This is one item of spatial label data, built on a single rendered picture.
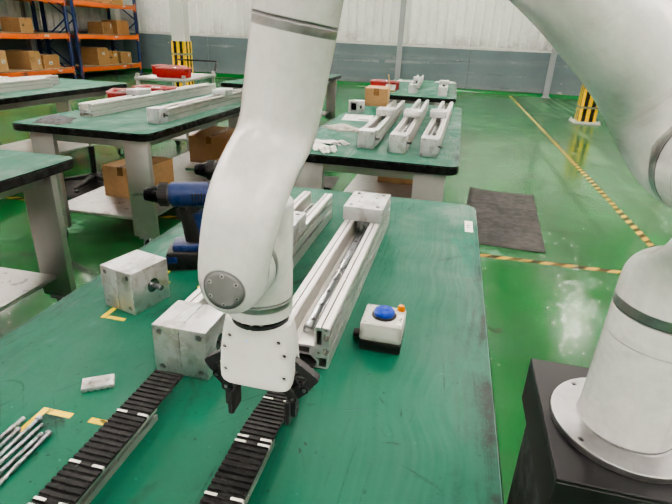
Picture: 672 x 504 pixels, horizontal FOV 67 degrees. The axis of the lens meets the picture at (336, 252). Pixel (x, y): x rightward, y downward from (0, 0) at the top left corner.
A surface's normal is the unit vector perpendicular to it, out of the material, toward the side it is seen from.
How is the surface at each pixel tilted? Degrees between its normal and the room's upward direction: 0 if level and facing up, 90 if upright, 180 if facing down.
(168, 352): 90
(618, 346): 89
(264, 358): 90
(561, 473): 2
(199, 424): 0
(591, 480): 2
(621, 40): 104
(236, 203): 59
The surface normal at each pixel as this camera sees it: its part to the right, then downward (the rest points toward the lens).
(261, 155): 0.02, -0.39
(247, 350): -0.23, 0.37
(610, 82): -0.49, 0.82
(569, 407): 0.06, -0.91
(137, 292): 0.89, 0.21
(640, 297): -0.90, 0.12
